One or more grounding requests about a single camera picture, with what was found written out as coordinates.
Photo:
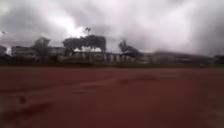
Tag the small dark tree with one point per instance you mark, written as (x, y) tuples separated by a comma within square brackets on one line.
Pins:
[(128, 50)]

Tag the broad dark tree clump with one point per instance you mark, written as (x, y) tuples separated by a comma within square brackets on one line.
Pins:
[(85, 42)]

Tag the long pale building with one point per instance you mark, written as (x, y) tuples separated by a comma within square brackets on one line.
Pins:
[(166, 58)]

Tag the round dark tree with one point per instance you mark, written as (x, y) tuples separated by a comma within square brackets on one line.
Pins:
[(41, 48)]

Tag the dark building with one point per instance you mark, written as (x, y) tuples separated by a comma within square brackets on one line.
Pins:
[(2, 55)]

